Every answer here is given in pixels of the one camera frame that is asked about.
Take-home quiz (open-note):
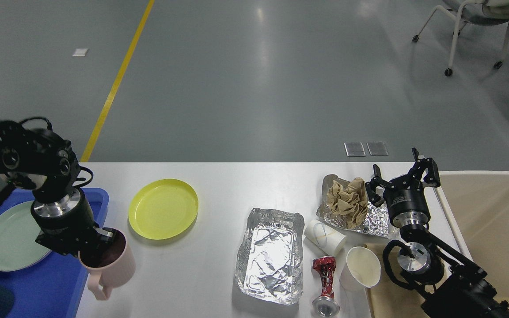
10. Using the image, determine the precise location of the small crumpled foil tray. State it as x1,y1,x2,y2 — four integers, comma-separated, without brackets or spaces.
316,174,394,238

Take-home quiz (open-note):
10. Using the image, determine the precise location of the pale green plate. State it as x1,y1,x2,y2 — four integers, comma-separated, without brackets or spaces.
0,201,51,272

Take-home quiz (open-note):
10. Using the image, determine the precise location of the blue plastic tray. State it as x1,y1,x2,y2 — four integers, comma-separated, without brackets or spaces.
0,189,109,318

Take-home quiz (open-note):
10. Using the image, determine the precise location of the crumpled brown paper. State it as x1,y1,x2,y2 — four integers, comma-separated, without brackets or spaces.
327,177,369,229

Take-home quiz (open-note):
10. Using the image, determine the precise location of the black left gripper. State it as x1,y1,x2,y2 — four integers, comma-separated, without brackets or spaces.
30,189,125,265

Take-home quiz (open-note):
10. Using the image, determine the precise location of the yellow plastic plate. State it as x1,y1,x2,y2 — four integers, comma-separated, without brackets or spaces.
128,179,199,240

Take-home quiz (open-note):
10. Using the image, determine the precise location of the lying white paper cup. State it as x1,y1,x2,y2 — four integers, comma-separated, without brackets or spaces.
304,220,347,256

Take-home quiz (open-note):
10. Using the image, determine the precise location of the white office chair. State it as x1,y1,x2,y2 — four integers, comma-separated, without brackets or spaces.
412,0,509,77

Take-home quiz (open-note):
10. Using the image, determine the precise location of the floor socket plate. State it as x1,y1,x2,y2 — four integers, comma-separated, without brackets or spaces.
366,141,389,156
344,142,366,157

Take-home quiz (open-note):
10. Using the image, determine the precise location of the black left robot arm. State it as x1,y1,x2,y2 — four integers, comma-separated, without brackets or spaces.
0,117,121,266

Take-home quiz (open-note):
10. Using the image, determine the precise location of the brown paper sheet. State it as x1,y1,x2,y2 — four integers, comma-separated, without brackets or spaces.
365,243,428,318

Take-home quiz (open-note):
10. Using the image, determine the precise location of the crushed white paper cup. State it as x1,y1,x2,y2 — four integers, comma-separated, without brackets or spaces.
340,247,381,292

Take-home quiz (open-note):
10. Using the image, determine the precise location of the large foil tray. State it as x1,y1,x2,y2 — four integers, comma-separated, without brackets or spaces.
235,208,305,306

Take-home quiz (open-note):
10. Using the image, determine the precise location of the left floor socket plate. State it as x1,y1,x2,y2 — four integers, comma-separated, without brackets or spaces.
344,142,366,157

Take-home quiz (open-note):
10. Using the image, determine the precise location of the crushed red can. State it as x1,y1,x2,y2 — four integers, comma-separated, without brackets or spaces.
312,256,341,318

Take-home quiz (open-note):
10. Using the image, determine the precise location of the right floor socket plate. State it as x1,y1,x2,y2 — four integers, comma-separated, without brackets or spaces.
366,141,389,156

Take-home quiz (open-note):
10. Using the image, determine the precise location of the beige plastic bin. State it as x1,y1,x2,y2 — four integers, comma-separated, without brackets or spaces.
436,170,509,302

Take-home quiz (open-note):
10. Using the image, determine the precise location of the pink mug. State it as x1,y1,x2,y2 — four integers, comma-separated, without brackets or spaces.
78,228,136,301

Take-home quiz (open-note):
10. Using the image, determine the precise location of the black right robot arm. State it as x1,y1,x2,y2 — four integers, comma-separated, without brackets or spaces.
365,148,509,318

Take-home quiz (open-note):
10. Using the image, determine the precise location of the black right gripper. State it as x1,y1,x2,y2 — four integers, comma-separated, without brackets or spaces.
365,148,441,225

